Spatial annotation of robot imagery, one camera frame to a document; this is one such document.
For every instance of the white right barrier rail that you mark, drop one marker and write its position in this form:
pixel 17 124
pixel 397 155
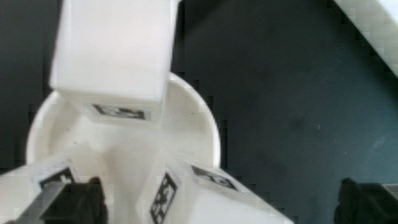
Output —
pixel 374 16

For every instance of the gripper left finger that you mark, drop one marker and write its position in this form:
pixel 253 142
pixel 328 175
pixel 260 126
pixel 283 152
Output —
pixel 68 204

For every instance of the white round stool seat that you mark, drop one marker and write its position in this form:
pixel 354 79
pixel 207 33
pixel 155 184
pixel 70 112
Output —
pixel 129 143

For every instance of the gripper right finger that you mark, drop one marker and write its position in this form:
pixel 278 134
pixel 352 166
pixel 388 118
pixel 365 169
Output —
pixel 367 203

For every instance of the white stool leg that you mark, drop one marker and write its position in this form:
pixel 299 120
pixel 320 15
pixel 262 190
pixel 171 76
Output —
pixel 194 195
pixel 113 58
pixel 24 182

